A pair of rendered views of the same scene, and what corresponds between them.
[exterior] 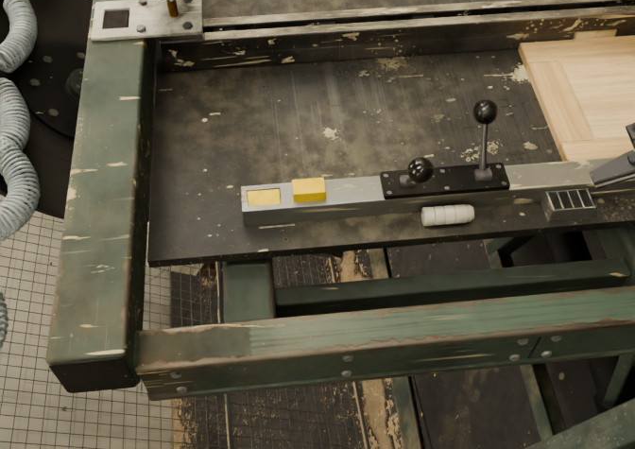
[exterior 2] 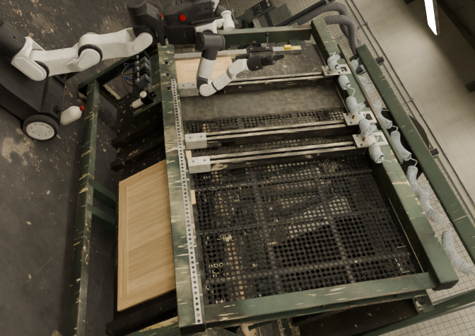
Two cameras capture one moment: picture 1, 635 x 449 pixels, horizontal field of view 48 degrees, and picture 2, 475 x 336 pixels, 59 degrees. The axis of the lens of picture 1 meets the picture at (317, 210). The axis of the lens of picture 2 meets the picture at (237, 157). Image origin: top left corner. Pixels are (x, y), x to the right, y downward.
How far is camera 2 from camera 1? 3.51 m
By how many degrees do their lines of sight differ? 76
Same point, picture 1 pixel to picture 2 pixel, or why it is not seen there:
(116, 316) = (314, 22)
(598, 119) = (221, 66)
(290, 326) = (286, 29)
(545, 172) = (237, 51)
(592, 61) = not seen: hidden behind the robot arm
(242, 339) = (294, 27)
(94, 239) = (324, 31)
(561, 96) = not seen: hidden behind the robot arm
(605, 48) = not seen: hidden behind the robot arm
